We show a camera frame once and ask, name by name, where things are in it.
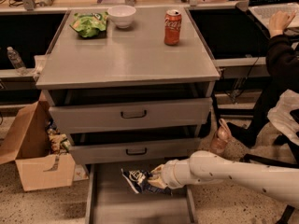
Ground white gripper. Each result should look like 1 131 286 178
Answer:
148 159 193 189

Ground blue chip bag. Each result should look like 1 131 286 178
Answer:
121 170 172 195

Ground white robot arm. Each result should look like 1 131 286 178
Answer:
149 151 299 208

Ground middle grey drawer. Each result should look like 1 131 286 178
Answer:
70 138 200 164

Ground grey drawer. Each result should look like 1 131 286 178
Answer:
70 138 200 164
85 159 198 224
50 98 211 133

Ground bottom grey drawer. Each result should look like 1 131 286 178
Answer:
85 159 198 224

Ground top grey drawer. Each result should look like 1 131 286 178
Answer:
50 98 211 133

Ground grey drawer cabinet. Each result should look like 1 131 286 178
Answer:
35 5 221 166

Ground green chip bag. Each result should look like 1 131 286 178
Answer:
70 12 107 38

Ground person's hand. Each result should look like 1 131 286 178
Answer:
268 11 296 37

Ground pink water bottle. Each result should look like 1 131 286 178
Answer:
209 119 232 155

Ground snack packets in box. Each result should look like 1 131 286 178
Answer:
46 120 71 155

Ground cardboard box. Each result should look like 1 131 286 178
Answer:
0 96 75 191

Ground orange soda can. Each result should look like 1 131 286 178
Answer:
164 9 182 46

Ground white bowl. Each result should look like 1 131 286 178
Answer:
107 5 136 28

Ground person in black clothes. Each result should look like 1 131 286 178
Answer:
227 34 299 147

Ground clear water bottle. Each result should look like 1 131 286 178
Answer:
7 47 27 76

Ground laptop computer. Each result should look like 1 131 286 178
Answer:
249 0 299 28

